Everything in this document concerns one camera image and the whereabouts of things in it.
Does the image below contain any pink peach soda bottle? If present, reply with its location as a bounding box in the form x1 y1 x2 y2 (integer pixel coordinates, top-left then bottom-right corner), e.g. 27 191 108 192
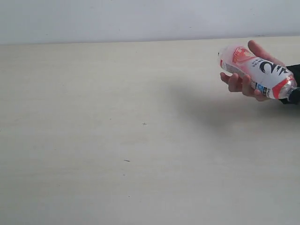
218 45 297 99

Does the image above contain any person's open hand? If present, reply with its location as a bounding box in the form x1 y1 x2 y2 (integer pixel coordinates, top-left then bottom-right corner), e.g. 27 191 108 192
220 40 287 102

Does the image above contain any black sleeved forearm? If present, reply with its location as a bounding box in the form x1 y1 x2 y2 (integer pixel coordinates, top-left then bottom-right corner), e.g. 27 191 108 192
280 64 300 105

